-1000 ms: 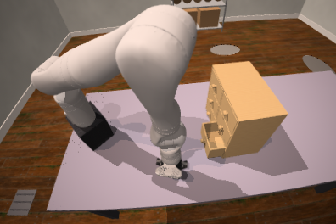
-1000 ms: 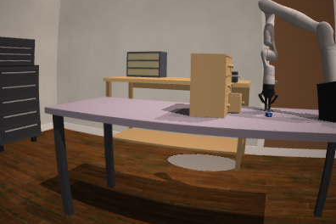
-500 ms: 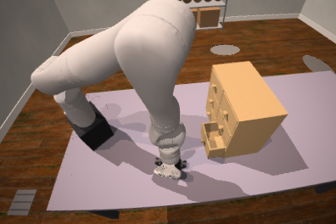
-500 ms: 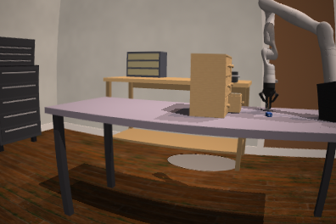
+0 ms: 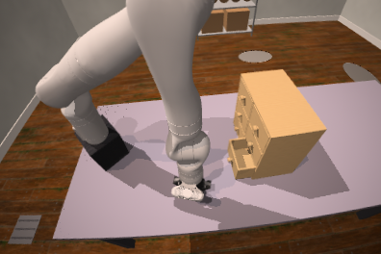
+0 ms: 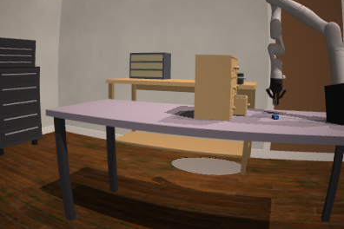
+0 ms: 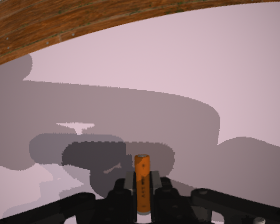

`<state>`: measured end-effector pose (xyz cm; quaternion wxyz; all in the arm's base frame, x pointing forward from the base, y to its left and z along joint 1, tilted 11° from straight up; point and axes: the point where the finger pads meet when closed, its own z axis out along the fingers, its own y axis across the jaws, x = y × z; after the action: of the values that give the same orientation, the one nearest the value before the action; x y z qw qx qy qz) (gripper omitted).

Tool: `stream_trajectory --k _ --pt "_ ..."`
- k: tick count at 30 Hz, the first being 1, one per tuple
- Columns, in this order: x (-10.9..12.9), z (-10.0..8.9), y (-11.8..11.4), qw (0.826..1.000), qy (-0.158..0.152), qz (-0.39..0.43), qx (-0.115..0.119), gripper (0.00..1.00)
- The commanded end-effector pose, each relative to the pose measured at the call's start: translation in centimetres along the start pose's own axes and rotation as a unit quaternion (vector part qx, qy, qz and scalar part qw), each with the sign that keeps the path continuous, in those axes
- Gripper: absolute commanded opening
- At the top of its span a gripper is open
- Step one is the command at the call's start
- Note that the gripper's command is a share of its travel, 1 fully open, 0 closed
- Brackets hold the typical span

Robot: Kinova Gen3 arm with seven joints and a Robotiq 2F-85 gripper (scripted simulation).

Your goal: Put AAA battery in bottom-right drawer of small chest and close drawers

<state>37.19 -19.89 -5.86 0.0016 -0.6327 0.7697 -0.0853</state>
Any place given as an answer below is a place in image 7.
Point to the orange aaa battery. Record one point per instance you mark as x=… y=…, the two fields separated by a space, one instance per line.
x=142 y=169

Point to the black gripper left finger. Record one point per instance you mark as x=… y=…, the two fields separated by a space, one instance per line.
x=114 y=210

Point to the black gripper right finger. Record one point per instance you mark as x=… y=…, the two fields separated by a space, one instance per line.
x=177 y=210

